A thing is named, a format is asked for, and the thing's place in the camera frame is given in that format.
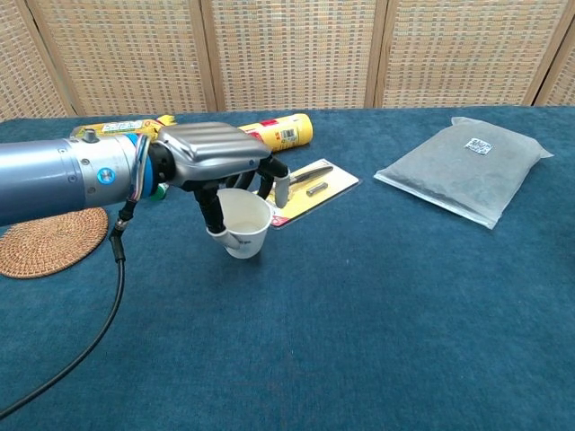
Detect grey plastic bag QR label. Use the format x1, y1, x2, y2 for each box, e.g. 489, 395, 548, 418
373, 116, 554, 231

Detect brown round woven coaster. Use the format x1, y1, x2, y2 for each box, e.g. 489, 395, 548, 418
0, 207, 110, 279

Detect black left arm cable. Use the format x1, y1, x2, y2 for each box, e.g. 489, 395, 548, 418
0, 197, 138, 421

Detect blue felt table mat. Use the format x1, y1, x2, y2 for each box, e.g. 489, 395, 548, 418
0, 105, 575, 431

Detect yellow bottle red label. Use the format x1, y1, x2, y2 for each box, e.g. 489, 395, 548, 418
236, 112, 314, 153

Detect razor in yellow blister pack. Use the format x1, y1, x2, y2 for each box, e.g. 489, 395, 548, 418
251, 157, 360, 230

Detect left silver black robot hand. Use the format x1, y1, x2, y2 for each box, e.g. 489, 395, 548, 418
147, 121, 291, 251

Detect white paper cup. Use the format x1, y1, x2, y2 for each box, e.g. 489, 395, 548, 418
217, 188, 273, 260

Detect yellow corn drink bottle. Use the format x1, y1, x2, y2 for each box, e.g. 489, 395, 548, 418
70, 117, 159, 141

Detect woven bamboo screen panel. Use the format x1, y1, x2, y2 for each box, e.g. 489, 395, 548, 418
375, 0, 572, 110
0, 0, 78, 121
25, 0, 217, 117
199, 0, 388, 112
534, 0, 575, 108

